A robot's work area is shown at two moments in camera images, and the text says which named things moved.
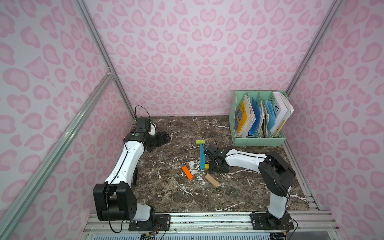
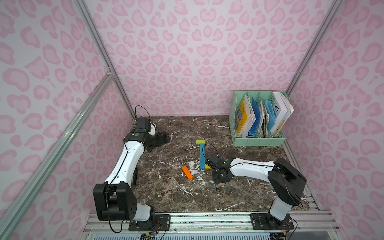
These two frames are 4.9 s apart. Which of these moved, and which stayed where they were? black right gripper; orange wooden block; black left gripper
Moved: black right gripper
Stayed: black left gripper; orange wooden block
